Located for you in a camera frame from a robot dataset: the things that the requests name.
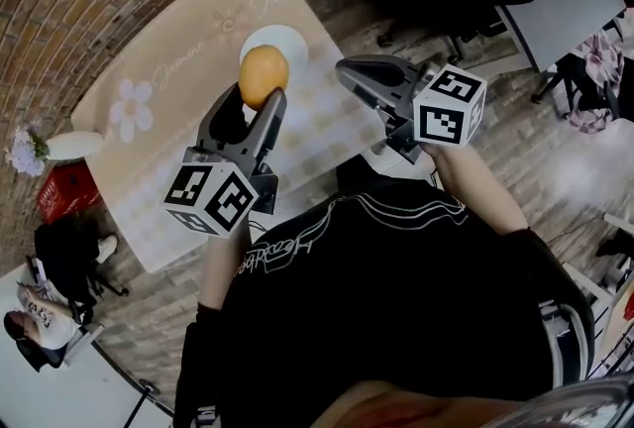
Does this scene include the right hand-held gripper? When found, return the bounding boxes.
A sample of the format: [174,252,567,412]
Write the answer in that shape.
[334,53,488,165]

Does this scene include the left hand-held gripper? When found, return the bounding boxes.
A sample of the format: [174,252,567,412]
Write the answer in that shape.
[162,82,289,240]

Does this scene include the white plate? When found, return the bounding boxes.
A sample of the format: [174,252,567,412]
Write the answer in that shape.
[238,24,311,71]

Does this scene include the person's left forearm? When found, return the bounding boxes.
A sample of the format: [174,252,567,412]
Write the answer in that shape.
[199,231,250,314]

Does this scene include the person's right forearm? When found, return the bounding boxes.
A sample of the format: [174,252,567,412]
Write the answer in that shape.
[429,142,529,237]

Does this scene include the table with beige floral tablecloth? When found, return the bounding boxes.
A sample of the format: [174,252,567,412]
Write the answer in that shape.
[68,0,397,274]

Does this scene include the red box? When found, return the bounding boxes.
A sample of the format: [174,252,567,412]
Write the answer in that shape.
[38,162,103,226]

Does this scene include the black chair with armrests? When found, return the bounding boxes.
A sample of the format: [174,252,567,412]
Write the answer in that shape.
[531,9,634,136]

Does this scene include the pink checkered blanket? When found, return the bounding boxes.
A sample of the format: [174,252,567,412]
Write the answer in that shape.
[566,31,626,134]

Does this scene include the purple flowers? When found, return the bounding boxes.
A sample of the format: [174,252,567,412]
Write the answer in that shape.
[4,120,52,177]

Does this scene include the person's black printed shirt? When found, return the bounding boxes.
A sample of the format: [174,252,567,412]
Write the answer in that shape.
[175,158,596,428]

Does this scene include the grey head rig rim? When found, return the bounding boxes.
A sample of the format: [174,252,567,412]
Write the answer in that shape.
[514,374,634,428]

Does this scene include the black stanchion post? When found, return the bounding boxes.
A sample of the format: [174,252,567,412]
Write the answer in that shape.
[125,377,160,428]

